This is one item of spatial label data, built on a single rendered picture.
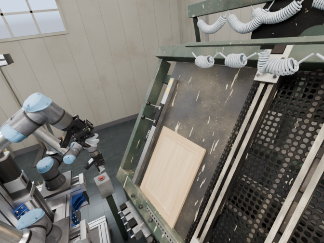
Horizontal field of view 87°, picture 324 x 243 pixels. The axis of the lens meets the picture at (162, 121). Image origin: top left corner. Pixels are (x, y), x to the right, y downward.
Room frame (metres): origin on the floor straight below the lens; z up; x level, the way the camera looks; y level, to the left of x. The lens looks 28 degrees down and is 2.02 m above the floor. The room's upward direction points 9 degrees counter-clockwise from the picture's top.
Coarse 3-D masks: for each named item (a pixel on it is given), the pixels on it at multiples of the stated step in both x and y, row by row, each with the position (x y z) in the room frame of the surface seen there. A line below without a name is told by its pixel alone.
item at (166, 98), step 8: (176, 80) 1.37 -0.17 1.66; (168, 96) 1.32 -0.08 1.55; (160, 120) 1.26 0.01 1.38; (152, 128) 1.25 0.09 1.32; (152, 136) 1.21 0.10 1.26; (152, 144) 1.20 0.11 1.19; (144, 152) 1.18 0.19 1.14; (144, 160) 1.15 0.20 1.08; (136, 168) 1.15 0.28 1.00; (136, 176) 1.10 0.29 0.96
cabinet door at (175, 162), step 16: (160, 144) 1.12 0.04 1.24; (176, 144) 1.01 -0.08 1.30; (192, 144) 0.91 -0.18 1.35; (160, 160) 1.04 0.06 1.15; (176, 160) 0.93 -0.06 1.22; (192, 160) 0.84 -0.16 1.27; (144, 176) 1.06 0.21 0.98; (160, 176) 0.95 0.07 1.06; (176, 176) 0.86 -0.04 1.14; (192, 176) 0.78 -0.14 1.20; (144, 192) 0.97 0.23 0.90; (160, 192) 0.87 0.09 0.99; (176, 192) 0.79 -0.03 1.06; (160, 208) 0.80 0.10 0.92; (176, 208) 0.72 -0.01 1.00
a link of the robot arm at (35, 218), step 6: (36, 210) 0.65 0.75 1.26; (42, 210) 0.65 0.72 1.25; (24, 216) 0.62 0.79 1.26; (30, 216) 0.61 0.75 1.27; (36, 216) 0.60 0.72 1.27; (42, 216) 0.62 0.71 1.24; (18, 222) 0.58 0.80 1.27; (24, 222) 0.58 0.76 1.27; (30, 222) 0.57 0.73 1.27; (36, 222) 0.58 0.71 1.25; (42, 222) 0.59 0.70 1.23; (48, 222) 0.63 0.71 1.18; (18, 228) 0.56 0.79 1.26; (24, 228) 0.55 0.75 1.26; (48, 228) 0.61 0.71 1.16
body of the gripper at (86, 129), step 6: (72, 120) 0.65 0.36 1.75; (78, 120) 0.65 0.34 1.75; (84, 120) 0.71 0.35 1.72; (72, 126) 0.63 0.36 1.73; (78, 126) 0.65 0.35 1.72; (84, 126) 0.66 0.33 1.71; (90, 126) 0.70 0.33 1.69; (78, 132) 0.66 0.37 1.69; (84, 132) 0.65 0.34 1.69; (90, 132) 0.66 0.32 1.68; (78, 138) 0.65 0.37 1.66; (84, 138) 0.67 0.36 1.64
